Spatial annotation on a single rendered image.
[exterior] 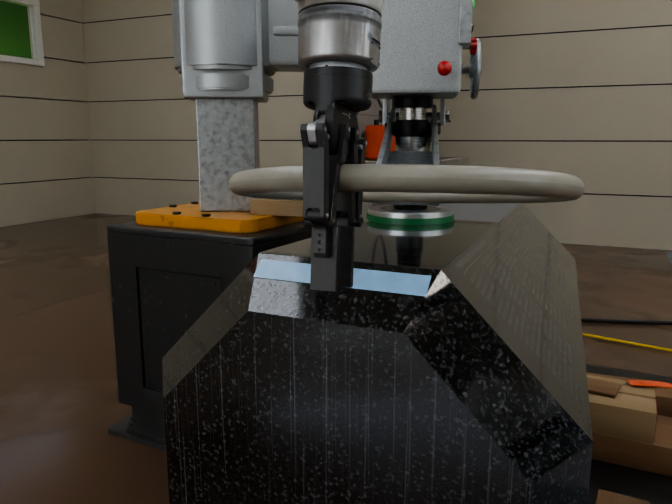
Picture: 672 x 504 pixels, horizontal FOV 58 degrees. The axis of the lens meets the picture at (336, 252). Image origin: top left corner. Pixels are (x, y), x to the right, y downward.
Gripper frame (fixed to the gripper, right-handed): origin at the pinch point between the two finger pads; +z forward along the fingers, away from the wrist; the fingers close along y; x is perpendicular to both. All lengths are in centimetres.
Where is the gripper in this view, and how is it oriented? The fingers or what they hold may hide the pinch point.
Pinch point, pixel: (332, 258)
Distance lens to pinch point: 67.3
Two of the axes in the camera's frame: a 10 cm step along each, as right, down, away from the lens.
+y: 3.9, -0.5, 9.2
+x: -9.2, -0.5, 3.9
